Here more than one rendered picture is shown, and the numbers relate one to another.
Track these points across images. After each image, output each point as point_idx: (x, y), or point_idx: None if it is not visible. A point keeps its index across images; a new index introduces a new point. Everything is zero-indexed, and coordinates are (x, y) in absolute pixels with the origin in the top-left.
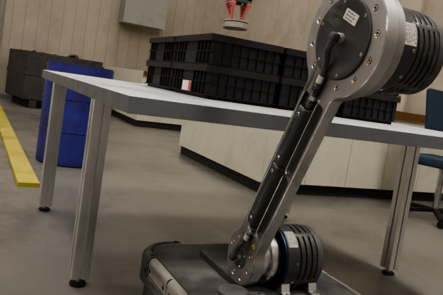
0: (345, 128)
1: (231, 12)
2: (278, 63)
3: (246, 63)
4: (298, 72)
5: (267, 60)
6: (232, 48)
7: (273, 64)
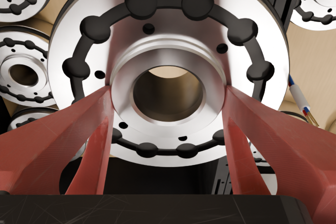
0: None
1: (93, 131)
2: (200, 180)
3: (112, 167)
4: (259, 169)
5: (168, 182)
6: (63, 193)
7: (184, 177)
